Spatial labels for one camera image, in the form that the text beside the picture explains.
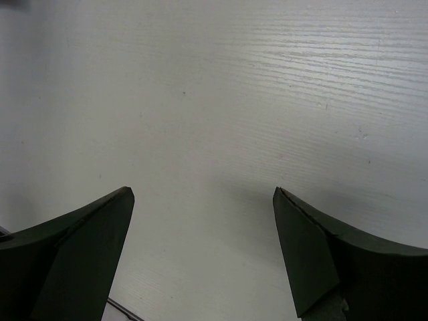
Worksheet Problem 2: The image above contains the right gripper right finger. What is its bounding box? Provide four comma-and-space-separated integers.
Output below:
273, 188, 427, 320

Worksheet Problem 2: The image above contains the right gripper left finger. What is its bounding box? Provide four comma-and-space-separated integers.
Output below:
1, 187, 134, 320

